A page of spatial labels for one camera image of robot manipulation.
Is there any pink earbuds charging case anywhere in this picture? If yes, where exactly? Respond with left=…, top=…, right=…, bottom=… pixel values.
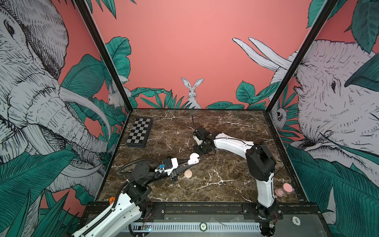
left=184, top=170, right=193, bottom=179

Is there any white round charging case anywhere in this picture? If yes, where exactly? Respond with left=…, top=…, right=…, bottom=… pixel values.
left=187, top=153, right=200, bottom=165

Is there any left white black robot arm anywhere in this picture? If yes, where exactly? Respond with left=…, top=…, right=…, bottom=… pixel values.
left=72, top=158, right=199, bottom=237

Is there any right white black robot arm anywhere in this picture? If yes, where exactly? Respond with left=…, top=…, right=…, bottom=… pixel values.
left=193, top=126, right=276, bottom=219

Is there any pink open case at edge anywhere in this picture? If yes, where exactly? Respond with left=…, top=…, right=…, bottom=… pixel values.
left=274, top=183, right=294, bottom=197

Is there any black white checkerboard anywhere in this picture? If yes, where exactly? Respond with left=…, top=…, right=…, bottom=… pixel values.
left=125, top=117, right=154, bottom=148

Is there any white perforated vent strip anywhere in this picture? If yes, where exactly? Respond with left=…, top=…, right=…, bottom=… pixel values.
left=131, top=222, right=261, bottom=233

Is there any orange clip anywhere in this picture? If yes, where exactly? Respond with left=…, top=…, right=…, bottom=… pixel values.
left=109, top=197, right=115, bottom=205

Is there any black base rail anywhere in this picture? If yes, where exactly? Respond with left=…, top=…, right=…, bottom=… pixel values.
left=81, top=201, right=320, bottom=224

